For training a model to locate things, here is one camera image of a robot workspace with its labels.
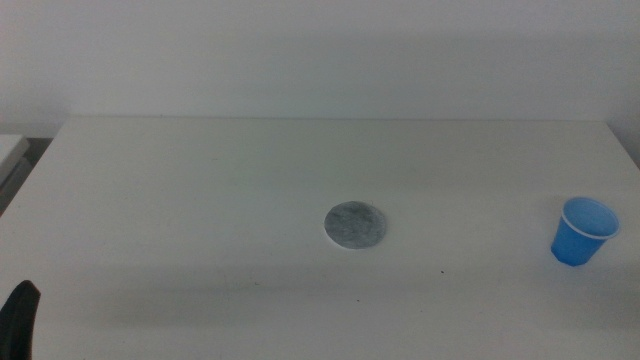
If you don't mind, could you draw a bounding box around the round grey cup mat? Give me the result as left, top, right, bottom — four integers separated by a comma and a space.
323, 200, 389, 251

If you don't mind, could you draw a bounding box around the blue plastic cup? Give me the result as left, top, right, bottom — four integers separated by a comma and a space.
550, 196, 622, 268

